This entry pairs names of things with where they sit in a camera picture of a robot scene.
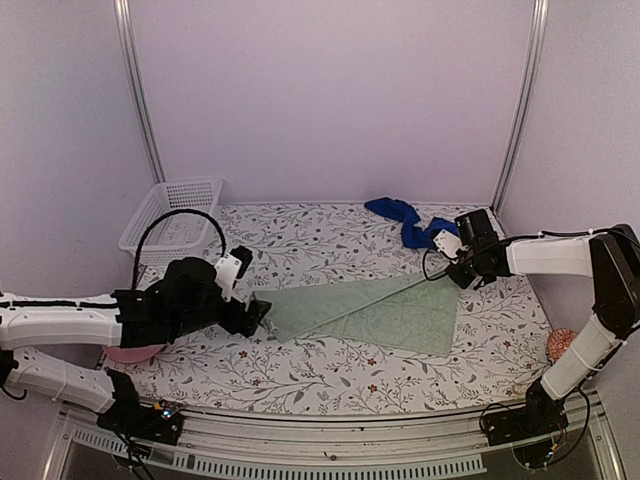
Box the light green towel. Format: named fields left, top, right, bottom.
left=254, top=274, right=460, bottom=357

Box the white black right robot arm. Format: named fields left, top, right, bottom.
left=434, top=210, right=639, bottom=436

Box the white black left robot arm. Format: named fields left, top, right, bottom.
left=1, top=254, right=271, bottom=434

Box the white towel label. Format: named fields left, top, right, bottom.
left=264, top=320, right=281, bottom=342

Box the white plastic basket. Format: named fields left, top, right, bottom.
left=118, top=176, right=224, bottom=267

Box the blue towel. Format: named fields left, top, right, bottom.
left=364, top=197, right=459, bottom=249

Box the pink plate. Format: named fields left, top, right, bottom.
left=103, top=345, right=164, bottom=364

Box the orange patterned round object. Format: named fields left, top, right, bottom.
left=546, top=328, right=577, bottom=364

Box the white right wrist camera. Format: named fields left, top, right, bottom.
left=433, top=229, right=463, bottom=261

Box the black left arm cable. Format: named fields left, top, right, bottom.
left=130, top=208, right=230, bottom=291

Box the aluminium front rail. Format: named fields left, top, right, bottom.
left=43, top=389, right=631, bottom=479

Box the right aluminium frame post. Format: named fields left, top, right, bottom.
left=491, top=0, right=549, bottom=217

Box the aluminium frame post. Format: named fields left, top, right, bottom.
left=113, top=0, right=166, bottom=183
left=491, top=0, right=549, bottom=217

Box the left aluminium frame post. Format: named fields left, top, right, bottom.
left=113, top=0, right=166, bottom=183

